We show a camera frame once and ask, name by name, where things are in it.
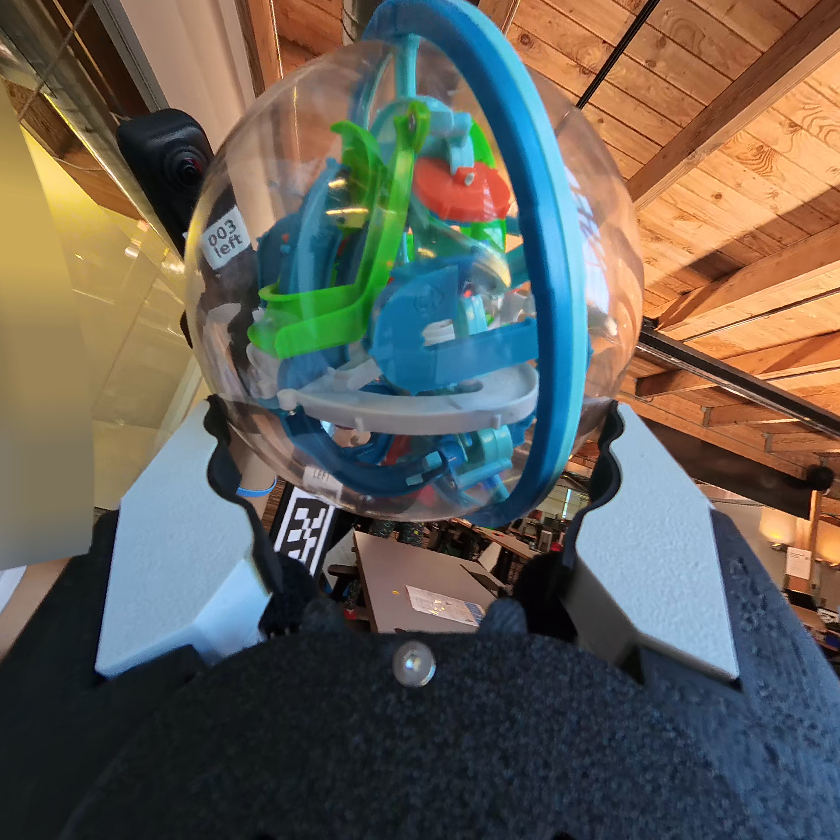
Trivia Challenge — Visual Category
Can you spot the white paper sheet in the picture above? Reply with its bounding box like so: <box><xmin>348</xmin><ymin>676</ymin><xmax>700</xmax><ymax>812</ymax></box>
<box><xmin>405</xmin><ymin>583</ymin><xmax>488</xmax><ymax>625</ymax></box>

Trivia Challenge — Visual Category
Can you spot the grey background table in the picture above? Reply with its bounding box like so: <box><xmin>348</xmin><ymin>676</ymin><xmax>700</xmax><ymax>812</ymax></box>
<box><xmin>353</xmin><ymin>529</ymin><xmax>501</xmax><ymax>635</ymax></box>

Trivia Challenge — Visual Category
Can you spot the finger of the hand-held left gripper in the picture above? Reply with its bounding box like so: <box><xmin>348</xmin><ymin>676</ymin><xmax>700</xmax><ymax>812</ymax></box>
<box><xmin>292</xmin><ymin>459</ymin><xmax>346</xmax><ymax>504</ymax></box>
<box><xmin>243</xmin><ymin>308</ymin><xmax>287</xmax><ymax>399</ymax></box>

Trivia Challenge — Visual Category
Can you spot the black ceiling tube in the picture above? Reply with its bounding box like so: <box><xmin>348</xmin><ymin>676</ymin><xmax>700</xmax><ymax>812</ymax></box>
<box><xmin>633</xmin><ymin>324</ymin><xmax>840</xmax><ymax>438</ymax></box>

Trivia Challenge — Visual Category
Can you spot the clear plastic maze ball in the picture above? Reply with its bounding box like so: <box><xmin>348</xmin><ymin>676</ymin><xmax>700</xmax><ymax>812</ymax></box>
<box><xmin>183</xmin><ymin>0</ymin><xmax>648</xmax><ymax>530</ymax></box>

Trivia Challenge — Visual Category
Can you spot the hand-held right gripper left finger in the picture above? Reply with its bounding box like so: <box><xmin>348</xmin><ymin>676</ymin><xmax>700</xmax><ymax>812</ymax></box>
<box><xmin>94</xmin><ymin>395</ymin><xmax>284</xmax><ymax>677</ymax></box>

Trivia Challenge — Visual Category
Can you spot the black ceiling rod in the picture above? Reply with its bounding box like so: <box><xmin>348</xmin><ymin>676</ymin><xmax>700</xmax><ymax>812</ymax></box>
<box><xmin>577</xmin><ymin>0</ymin><xmax>662</xmax><ymax>110</ymax></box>

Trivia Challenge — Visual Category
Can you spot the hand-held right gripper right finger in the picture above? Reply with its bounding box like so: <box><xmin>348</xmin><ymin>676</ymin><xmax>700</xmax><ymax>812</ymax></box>
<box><xmin>560</xmin><ymin>401</ymin><xmax>740</xmax><ymax>681</ymax></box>

